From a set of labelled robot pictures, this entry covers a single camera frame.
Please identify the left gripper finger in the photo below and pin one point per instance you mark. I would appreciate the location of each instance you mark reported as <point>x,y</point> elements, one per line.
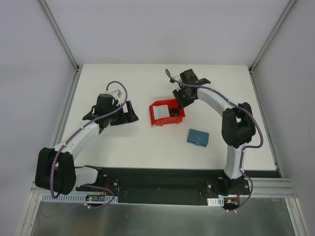
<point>130,118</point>
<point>127,108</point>

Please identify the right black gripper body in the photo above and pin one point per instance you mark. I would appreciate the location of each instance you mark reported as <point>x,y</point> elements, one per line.
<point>183,96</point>

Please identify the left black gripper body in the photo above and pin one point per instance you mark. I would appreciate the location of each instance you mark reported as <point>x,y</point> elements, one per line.
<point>124,112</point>

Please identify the red plastic bin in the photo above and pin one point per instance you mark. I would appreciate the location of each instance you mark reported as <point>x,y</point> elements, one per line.
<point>171,103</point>

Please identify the black credit card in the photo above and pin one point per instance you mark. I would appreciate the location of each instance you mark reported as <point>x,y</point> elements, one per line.
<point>174,112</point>

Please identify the blue card holder wallet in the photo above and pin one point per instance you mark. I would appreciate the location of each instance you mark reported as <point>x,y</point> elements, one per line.
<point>198,138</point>

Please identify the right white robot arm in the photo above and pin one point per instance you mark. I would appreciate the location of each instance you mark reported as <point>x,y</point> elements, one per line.
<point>237,126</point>

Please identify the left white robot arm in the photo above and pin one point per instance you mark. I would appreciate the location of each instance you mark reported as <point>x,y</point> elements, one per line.
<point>56,170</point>

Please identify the white cards stack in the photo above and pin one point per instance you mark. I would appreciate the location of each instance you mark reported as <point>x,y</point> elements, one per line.
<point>160,111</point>

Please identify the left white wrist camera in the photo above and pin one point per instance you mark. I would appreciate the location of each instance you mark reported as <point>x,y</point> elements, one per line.
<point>116,94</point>

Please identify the right aluminium frame post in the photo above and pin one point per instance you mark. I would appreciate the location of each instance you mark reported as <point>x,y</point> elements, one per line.
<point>275,29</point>

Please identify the aluminium frame post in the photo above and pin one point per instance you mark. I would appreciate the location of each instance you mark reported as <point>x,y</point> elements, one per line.
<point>58,33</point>
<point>275,29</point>

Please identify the left white cable duct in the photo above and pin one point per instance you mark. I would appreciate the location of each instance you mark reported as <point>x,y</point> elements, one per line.
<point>80,198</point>

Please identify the white cable duct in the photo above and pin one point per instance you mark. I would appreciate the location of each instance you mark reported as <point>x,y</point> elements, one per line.
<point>215,202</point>
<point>80,198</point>

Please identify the right white cable duct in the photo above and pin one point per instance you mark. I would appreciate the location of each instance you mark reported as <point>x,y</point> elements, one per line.
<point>215,202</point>

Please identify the left aluminium frame post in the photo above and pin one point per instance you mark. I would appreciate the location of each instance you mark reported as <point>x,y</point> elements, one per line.
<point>58,33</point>

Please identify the aluminium rail profile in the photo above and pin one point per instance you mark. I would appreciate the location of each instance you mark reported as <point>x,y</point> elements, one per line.
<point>273,188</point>

